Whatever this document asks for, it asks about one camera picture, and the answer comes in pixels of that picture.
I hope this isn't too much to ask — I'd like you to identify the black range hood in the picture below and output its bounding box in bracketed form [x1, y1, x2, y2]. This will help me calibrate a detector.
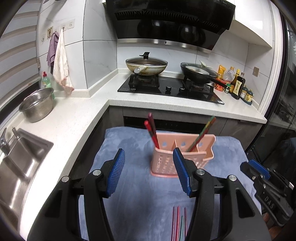
[103, 0, 237, 54]

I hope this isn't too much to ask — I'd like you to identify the blue plush cloth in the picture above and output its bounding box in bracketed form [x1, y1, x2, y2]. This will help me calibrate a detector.
[79, 126, 263, 241]

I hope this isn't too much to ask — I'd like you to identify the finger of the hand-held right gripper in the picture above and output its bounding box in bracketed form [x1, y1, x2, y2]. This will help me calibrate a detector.
[248, 159, 271, 181]
[240, 162, 263, 193]

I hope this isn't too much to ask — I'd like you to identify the spice jar rack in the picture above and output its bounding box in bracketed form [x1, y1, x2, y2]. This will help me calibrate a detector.
[240, 86, 253, 106]

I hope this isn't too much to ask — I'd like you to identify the dark bottle yellow cap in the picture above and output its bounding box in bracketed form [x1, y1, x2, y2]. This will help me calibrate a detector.
[231, 69, 241, 88]

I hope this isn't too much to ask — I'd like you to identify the black gas stove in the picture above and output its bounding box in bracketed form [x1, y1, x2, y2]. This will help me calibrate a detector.
[117, 74, 225, 105]

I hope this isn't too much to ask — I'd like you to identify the red seasoning packet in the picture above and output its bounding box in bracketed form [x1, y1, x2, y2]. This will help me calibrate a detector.
[214, 79, 229, 91]

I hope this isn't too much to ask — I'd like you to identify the stainless steel sink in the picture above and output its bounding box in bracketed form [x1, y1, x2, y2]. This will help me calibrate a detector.
[0, 127, 54, 232]

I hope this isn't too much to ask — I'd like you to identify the pink perforated utensil holder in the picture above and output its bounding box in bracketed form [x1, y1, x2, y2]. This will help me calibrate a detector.
[150, 133, 216, 179]

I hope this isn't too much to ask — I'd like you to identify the dark sauce bottle yellow label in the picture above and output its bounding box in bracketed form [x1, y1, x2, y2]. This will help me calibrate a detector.
[231, 72, 246, 100]

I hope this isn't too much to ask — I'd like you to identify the striped window blind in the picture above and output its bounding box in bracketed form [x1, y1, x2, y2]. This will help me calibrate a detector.
[0, 0, 43, 109]

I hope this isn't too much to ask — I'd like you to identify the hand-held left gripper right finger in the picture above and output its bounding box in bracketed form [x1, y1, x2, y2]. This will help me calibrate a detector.
[173, 148, 271, 241]

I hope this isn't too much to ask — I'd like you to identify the dark glass sliding door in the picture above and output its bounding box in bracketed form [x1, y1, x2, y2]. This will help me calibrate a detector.
[245, 11, 296, 186]

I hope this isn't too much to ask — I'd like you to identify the beige wok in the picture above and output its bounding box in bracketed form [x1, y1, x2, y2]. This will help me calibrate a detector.
[125, 60, 168, 76]

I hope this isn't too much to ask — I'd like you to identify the white hanging towel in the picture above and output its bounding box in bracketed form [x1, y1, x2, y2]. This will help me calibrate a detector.
[53, 29, 75, 95]

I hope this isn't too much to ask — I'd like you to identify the purple hanging towel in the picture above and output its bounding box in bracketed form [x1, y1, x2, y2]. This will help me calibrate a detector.
[47, 32, 60, 73]

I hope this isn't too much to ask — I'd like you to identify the steel colander bowl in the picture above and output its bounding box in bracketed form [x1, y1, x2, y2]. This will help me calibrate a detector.
[19, 88, 55, 123]

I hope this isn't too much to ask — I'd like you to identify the glass pan lid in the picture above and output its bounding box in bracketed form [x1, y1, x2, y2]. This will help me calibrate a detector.
[181, 61, 218, 77]

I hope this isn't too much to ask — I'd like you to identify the black frying pan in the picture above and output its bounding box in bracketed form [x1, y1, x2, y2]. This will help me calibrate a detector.
[180, 64, 228, 90]

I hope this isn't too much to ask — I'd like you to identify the green dish soap bottle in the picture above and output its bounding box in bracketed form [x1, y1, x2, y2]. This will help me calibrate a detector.
[42, 71, 55, 100]

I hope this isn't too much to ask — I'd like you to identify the clear plastic bottle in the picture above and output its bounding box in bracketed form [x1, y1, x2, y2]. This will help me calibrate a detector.
[224, 67, 235, 84]

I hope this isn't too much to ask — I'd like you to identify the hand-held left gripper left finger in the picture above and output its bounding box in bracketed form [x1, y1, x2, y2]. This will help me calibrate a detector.
[27, 148, 126, 241]

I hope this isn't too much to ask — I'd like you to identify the chrome faucet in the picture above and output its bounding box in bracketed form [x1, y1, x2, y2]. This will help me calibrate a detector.
[0, 127, 11, 156]

